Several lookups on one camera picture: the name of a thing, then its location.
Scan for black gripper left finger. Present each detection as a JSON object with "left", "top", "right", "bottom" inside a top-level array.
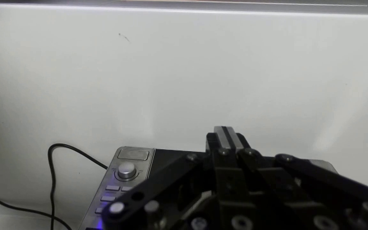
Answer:
[{"left": 102, "top": 126, "right": 259, "bottom": 230}]

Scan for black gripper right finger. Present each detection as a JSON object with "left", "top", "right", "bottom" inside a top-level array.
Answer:
[{"left": 224, "top": 126, "right": 368, "bottom": 230}]

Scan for black glass microwave door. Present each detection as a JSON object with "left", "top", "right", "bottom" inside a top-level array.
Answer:
[{"left": 151, "top": 149, "right": 323, "bottom": 173}]

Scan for silver microwave oven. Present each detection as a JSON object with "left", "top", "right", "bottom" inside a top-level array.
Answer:
[{"left": 81, "top": 145, "right": 340, "bottom": 230}]

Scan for black power cable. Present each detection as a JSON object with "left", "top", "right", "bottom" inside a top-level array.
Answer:
[
  {"left": 48, "top": 142, "right": 110, "bottom": 230},
  {"left": 0, "top": 190, "right": 73, "bottom": 230}
]

